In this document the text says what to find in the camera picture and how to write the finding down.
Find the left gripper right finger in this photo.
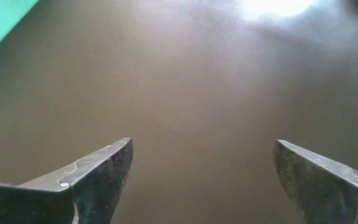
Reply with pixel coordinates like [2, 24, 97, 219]
[272, 139, 358, 224]

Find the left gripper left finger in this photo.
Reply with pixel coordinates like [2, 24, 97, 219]
[0, 137, 134, 224]

